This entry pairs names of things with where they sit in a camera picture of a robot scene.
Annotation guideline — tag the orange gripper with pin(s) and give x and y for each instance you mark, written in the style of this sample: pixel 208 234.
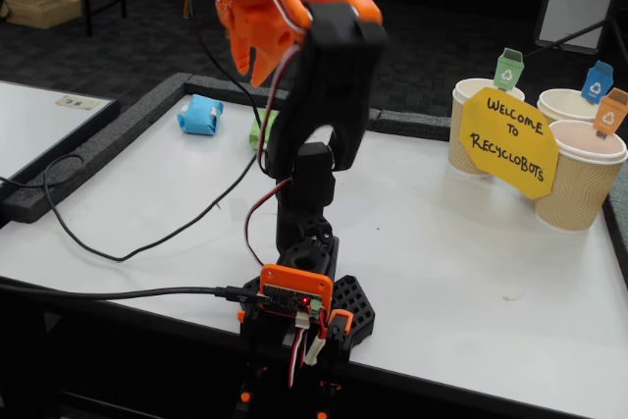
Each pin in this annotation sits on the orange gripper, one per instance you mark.
pixel 251 41

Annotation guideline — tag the green paper rubbish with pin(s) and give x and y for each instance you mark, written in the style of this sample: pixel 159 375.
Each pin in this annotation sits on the green paper rubbish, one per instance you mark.
pixel 256 137

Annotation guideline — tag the blue paper rubbish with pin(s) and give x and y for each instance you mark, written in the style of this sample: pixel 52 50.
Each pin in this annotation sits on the blue paper rubbish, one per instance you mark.
pixel 198 117

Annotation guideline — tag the black and orange robot arm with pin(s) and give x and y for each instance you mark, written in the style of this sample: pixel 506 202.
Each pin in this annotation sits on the black and orange robot arm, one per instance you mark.
pixel 324 95

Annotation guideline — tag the black foam border strip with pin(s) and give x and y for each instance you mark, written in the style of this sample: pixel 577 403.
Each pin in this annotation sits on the black foam border strip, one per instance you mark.
pixel 221 85
pixel 412 124
pixel 619 232
pixel 98 149

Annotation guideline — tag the small paper label sticker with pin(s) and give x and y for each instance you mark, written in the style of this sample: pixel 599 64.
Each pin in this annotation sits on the small paper label sticker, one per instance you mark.
pixel 76 103

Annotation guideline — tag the cardboard box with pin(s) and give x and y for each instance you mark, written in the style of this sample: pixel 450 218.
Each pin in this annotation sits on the cardboard box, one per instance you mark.
pixel 41 9

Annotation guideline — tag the paper cup with green tag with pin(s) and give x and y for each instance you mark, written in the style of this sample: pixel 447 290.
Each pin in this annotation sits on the paper cup with green tag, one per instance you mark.
pixel 457 154

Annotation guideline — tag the orange controller board case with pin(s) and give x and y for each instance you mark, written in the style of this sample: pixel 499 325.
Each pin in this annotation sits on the orange controller board case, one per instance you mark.
pixel 294 281

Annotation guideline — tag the green recycling bin tag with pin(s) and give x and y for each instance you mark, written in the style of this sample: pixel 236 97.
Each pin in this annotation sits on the green recycling bin tag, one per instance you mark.
pixel 507 73

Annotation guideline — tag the yellow handwritten welcome sign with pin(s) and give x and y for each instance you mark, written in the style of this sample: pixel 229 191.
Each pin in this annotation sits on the yellow handwritten welcome sign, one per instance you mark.
pixel 510 144

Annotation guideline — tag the paper cup with blue tag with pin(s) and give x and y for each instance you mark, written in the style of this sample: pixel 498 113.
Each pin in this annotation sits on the paper cup with blue tag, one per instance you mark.
pixel 559 105

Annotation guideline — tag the blue recycling bin tag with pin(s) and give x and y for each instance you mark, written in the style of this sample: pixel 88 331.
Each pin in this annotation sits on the blue recycling bin tag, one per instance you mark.
pixel 596 88

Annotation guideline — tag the paper cup with orange tag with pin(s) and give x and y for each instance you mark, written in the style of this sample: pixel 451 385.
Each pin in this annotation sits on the paper cup with orange tag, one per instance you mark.
pixel 574 193

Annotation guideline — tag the orange recycling bin tag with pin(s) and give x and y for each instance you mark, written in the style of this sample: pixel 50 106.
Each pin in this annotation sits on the orange recycling bin tag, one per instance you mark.
pixel 608 117

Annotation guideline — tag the whiteboard with black frame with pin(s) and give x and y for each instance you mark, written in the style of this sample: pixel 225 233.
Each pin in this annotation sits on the whiteboard with black frame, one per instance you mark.
pixel 29 120

